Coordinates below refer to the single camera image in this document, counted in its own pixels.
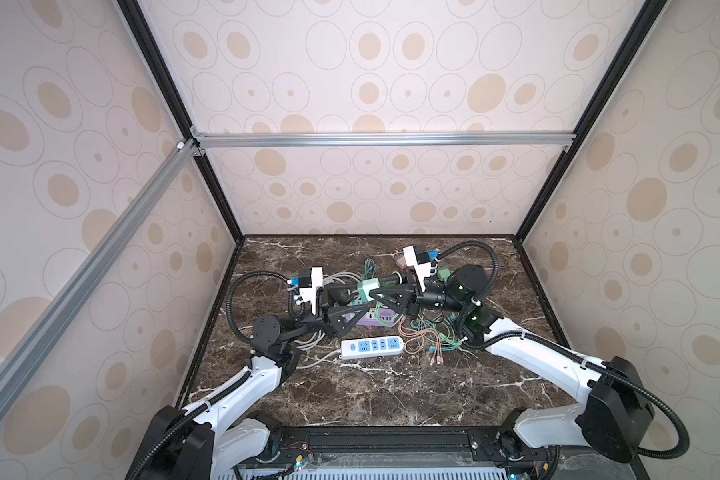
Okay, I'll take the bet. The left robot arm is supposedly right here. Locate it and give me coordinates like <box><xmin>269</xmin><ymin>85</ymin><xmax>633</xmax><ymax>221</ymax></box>
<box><xmin>126</xmin><ymin>278</ymin><xmax>369</xmax><ymax>479</ymax></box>

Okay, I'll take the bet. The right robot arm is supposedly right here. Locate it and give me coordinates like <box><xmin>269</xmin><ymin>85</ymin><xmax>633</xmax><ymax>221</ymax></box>
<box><xmin>364</xmin><ymin>265</ymin><xmax>690</xmax><ymax>463</ymax></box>

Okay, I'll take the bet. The light green charger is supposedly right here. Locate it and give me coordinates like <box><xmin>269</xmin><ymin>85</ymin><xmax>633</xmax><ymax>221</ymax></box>
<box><xmin>437</xmin><ymin>268</ymin><xmax>451</xmax><ymax>281</ymax></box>

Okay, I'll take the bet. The white blue power strip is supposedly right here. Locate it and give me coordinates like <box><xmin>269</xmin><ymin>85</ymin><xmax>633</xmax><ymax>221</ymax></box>
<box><xmin>340</xmin><ymin>336</ymin><xmax>404</xmax><ymax>360</ymax></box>

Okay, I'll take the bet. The white strip grey cord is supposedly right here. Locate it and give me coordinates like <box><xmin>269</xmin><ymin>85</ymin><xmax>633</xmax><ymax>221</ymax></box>
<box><xmin>287</xmin><ymin>329</ymin><xmax>343</xmax><ymax>370</ymax></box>

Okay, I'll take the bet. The pink usb cable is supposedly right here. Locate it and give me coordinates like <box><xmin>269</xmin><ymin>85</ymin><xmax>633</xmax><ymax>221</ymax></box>
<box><xmin>397</xmin><ymin>314</ymin><xmax>451</xmax><ymax>368</ymax></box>

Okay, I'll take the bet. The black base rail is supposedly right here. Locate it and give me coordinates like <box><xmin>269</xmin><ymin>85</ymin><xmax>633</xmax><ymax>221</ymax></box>
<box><xmin>133</xmin><ymin>424</ymin><xmax>649</xmax><ymax>480</ymax></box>

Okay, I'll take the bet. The horizontal aluminium rail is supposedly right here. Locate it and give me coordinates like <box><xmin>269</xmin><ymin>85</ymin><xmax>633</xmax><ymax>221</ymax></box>
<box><xmin>197</xmin><ymin>131</ymin><xmax>576</xmax><ymax>149</ymax></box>

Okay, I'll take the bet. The left aluminium rail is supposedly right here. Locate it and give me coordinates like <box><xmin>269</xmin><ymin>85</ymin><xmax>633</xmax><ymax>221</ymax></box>
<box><xmin>0</xmin><ymin>138</ymin><xmax>197</xmax><ymax>422</ymax></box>

